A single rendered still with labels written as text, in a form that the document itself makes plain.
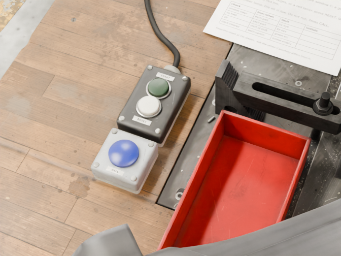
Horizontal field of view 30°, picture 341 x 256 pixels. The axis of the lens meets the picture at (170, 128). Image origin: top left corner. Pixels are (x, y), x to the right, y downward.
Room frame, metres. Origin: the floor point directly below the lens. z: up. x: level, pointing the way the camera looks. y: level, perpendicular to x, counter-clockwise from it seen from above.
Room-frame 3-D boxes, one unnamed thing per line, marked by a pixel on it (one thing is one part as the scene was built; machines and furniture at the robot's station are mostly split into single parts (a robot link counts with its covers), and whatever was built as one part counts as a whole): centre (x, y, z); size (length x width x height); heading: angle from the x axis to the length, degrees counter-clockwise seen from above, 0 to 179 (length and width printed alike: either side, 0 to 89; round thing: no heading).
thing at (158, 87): (0.51, 0.01, 0.93); 0.03 x 0.03 x 0.02
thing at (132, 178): (0.41, 0.06, 0.90); 0.07 x 0.07 x 0.06; 61
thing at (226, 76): (0.48, -0.10, 0.95); 0.06 x 0.03 x 0.09; 61
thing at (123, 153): (0.41, 0.06, 0.93); 0.04 x 0.04 x 0.02
